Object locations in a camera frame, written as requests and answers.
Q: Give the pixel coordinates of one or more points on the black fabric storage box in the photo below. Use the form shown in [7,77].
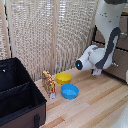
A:
[16,96]

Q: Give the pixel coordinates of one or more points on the blue plastic bowl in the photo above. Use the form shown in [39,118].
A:
[69,91]

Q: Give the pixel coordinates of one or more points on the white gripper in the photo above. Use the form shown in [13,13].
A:
[97,72]

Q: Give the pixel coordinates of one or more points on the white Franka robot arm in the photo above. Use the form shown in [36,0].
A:
[106,36]

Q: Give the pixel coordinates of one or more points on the dark wooden drawer cabinet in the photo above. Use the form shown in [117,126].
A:
[120,56]

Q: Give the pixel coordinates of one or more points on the yellow plastic bowl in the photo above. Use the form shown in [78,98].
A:
[63,78]

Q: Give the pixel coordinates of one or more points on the bamboo blind screen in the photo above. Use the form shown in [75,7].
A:
[50,33]

